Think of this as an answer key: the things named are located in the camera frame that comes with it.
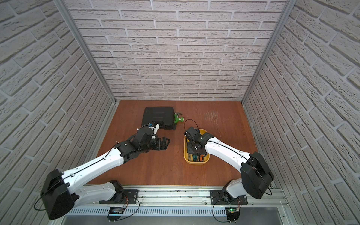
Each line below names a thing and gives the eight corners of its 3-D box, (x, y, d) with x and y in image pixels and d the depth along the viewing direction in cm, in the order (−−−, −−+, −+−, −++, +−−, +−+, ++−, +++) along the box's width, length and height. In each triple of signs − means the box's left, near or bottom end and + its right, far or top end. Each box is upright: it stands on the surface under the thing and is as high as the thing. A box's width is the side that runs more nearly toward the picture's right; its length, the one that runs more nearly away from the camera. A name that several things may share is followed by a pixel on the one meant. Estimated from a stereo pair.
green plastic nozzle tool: (174, 123, 107) (173, 120, 104) (174, 115, 112) (174, 113, 109) (183, 123, 107) (183, 121, 104) (184, 115, 112) (184, 113, 109)
